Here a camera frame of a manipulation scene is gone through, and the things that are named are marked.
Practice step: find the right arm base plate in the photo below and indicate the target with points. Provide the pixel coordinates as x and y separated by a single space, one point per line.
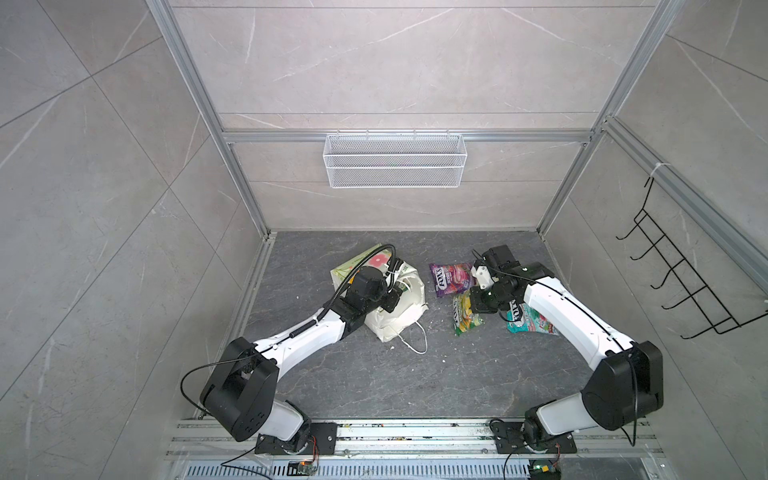
528 437

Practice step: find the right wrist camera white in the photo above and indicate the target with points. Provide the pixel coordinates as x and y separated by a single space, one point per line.
483 277

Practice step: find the black wire hook rack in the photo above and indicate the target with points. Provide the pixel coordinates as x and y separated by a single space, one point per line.
717 317

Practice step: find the white wire mesh basket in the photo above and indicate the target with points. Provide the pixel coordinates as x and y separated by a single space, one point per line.
367 161

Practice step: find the purple Fox's berries packet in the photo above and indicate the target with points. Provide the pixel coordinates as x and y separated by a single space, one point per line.
451 279

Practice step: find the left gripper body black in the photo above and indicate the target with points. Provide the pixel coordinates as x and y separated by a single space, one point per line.
393 296

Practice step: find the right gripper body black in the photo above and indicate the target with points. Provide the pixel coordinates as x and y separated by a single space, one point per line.
484 300

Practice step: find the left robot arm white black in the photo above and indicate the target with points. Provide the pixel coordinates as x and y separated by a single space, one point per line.
240 392

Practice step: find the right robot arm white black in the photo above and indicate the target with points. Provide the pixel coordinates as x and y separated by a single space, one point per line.
626 383

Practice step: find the green yellow snack packet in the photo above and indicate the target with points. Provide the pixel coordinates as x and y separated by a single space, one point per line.
464 317

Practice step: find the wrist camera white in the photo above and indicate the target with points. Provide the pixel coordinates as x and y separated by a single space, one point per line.
483 277
399 274

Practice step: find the aluminium rail frame front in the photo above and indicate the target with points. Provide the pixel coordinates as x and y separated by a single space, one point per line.
432 448

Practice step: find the teal cherry mint packet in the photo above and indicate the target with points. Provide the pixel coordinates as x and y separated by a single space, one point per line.
521 318

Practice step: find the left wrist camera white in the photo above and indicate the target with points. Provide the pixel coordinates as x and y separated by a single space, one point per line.
399 274

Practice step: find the white paper gift bag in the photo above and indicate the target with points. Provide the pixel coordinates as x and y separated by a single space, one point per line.
412 305

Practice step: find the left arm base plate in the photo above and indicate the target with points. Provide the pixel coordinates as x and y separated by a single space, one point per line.
320 438

